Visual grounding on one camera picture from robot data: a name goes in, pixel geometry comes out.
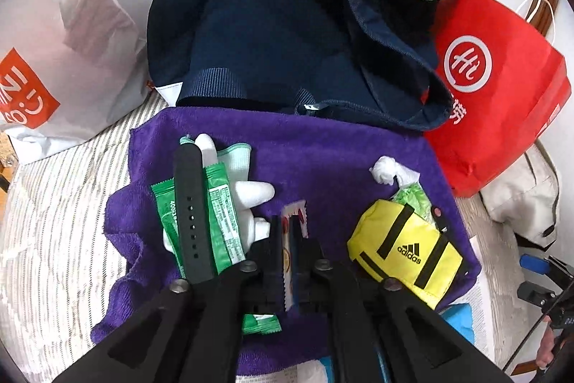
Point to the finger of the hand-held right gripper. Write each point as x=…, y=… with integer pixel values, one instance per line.
x=536, y=295
x=531, y=264

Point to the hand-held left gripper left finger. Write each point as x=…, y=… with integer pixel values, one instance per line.
x=210, y=311

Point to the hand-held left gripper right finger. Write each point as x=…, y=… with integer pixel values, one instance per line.
x=358, y=320

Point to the yellow pouch black stripes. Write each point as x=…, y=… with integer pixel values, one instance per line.
x=403, y=248

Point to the red and white sachet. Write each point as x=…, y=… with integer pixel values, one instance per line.
x=296, y=216

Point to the person's right hand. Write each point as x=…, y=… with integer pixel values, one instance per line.
x=545, y=349

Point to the green sachet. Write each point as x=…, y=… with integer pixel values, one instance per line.
x=223, y=212
x=260, y=323

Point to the beige cloth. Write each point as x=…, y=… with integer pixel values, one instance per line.
x=524, y=190

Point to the blue and white box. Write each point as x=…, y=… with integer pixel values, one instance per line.
x=462, y=318

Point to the white glove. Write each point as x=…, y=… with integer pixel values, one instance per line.
x=251, y=192

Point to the small green tissue pack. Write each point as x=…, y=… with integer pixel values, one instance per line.
x=410, y=199

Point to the crumpled white tissue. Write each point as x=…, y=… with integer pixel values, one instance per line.
x=388, y=172

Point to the red paper shopping bag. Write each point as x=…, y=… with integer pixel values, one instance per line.
x=502, y=105

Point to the purple towel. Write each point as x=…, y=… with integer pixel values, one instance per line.
x=323, y=158

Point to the brown cardboard box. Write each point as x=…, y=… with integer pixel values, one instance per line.
x=5, y=158

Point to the white plastic bag orange logo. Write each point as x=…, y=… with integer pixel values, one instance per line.
x=67, y=64

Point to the navy blue tote bag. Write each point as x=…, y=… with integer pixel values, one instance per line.
x=278, y=28

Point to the wooden bed frame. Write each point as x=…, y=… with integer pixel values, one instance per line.
x=549, y=1

